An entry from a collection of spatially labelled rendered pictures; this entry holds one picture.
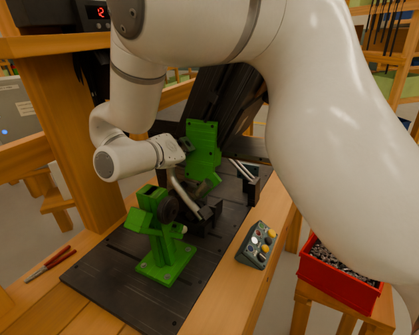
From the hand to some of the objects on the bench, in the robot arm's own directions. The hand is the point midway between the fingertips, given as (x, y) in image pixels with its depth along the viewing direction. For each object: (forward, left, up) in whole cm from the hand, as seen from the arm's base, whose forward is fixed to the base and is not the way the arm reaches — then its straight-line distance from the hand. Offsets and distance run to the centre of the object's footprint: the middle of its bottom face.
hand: (182, 147), depth 81 cm
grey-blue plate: (-13, -26, -27) cm, 40 cm away
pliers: (+23, +42, -34) cm, 59 cm away
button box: (-31, 0, -31) cm, 44 cm away
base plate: (+1, -14, -30) cm, 34 cm away
